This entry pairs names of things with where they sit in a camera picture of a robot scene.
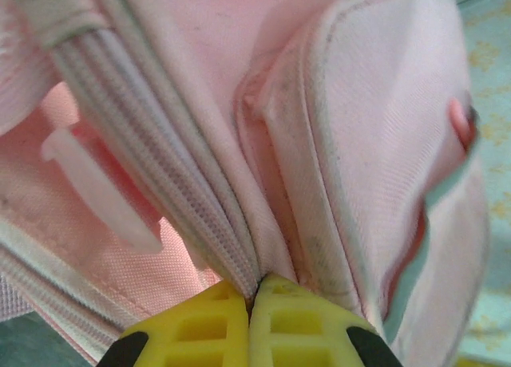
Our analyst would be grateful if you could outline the pink school backpack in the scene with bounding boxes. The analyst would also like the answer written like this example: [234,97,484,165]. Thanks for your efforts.
[0,0,491,367]

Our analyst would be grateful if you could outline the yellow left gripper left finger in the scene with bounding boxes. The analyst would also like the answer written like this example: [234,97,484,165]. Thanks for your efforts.
[97,280,251,367]

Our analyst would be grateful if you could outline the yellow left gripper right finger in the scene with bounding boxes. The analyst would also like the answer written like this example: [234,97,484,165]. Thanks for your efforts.
[248,272,401,367]

